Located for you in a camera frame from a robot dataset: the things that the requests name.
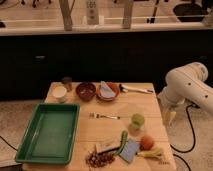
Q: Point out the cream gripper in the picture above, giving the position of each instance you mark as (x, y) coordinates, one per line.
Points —
(169, 114)

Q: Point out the silver fork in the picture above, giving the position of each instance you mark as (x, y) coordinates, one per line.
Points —
(96, 115)

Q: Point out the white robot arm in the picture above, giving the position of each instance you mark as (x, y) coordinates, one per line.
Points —
(185, 83)

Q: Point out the green cup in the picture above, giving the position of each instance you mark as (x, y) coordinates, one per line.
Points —
(137, 121)

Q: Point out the orange fruit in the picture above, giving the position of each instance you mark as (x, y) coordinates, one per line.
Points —
(146, 142)

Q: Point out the yellow banana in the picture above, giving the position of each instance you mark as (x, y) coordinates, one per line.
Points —
(153, 153)

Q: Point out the green cucumber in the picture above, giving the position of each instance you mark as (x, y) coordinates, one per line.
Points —
(124, 136)

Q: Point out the blue sponge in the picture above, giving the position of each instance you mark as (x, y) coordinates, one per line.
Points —
(129, 151)

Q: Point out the orange bowl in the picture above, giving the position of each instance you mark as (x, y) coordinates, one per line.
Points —
(114, 88)

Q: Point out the blue grey cloth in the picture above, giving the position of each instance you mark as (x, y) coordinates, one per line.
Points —
(106, 91)

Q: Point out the white box with dark edge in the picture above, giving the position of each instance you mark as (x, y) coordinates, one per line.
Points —
(107, 145)

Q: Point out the bunch of red grapes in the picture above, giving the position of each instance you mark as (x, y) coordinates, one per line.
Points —
(97, 160)

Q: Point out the dark red bowl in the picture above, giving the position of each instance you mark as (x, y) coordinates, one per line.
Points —
(86, 91)

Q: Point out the dark brown cup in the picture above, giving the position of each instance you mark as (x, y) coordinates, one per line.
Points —
(67, 82)

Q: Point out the white cup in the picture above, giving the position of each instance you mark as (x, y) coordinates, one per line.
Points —
(59, 93)

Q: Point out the green plastic tray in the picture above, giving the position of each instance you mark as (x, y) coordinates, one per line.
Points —
(50, 135)

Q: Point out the white remote control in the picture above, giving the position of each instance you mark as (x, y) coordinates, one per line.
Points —
(92, 12)

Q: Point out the white handled knife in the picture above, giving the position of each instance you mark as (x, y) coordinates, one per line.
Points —
(126, 88)

